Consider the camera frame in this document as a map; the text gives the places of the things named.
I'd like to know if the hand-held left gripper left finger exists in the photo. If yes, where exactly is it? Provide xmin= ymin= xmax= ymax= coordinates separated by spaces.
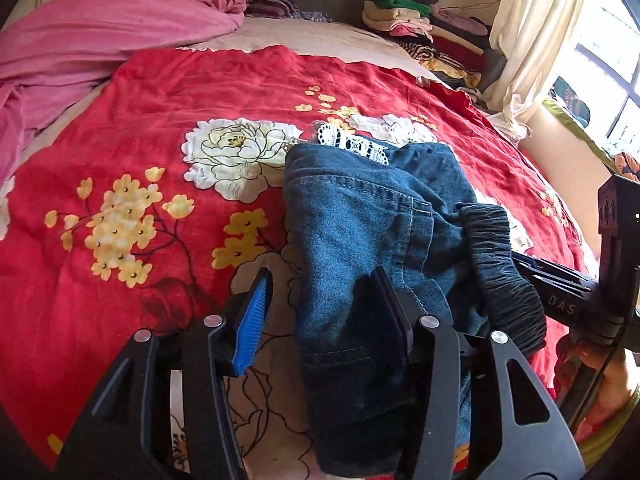
xmin=55 ymin=267 xmax=273 ymax=480

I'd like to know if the red floral bedsheet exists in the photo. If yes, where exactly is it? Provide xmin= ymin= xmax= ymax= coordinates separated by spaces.
xmin=0 ymin=45 xmax=601 ymax=480

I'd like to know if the beige bed sheet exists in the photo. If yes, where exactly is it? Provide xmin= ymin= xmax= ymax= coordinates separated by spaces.
xmin=177 ymin=16 xmax=446 ymax=83

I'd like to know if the blue denim garment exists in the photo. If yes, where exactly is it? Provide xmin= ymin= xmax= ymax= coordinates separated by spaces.
xmin=282 ymin=120 xmax=548 ymax=478

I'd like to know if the person's right hand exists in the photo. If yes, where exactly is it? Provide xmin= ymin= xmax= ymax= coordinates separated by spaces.
xmin=556 ymin=336 xmax=640 ymax=425

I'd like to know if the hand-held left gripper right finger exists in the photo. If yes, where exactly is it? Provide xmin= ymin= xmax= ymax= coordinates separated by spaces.
xmin=369 ymin=266 xmax=586 ymax=480

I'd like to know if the cream curtain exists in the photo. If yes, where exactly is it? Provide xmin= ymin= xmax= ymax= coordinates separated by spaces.
xmin=482 ymin=0 xmax=596 ymax=137

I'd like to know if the pink blanket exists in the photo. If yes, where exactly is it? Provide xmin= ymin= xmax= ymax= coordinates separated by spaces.
xmin=0 ymin=0 xmax=248 ymax=186

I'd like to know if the window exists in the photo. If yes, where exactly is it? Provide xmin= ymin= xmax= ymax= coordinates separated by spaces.
xmin=545 ymin=0 xmax=640 ymax=161

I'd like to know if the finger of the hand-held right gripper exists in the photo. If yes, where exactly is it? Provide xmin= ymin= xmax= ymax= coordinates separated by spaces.
xmin=510 ymin=251 xmax=598 ymax=293

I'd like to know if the green cloth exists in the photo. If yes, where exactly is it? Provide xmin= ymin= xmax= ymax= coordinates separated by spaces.
xmin=542 ymin=97 xmax=618 ymax=173

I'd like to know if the dark striped cloth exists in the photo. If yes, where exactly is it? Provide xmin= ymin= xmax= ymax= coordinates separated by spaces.
xmin=244 ymin=0 xmax=332 ymax=24

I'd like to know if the person's right forearm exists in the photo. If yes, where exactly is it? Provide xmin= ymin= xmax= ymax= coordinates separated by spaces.
xmin=565 ymin=390 xmax=640 ymax=472

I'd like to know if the orange patterned cloth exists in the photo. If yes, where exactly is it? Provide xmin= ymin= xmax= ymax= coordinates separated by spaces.
xmin=614 ymin=151 xmax=640 ymax=183

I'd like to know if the stack of folded clothes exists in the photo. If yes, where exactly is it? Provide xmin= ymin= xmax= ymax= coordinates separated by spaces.
xmin=362 ymin=0 xmax=501 ymax=97

